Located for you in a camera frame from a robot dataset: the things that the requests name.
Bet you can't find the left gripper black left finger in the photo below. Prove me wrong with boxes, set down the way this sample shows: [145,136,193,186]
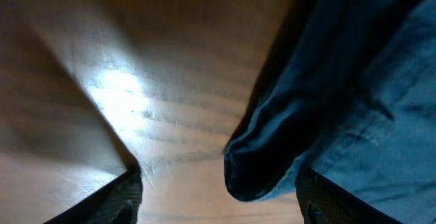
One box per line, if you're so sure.
[44,167,142,224]

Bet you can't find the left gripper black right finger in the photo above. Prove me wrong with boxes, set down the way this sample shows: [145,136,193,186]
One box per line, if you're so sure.
[295,167,401,224]

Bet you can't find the navy blue shorts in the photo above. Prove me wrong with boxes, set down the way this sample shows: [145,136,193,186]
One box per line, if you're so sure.
[224,0,435,223]

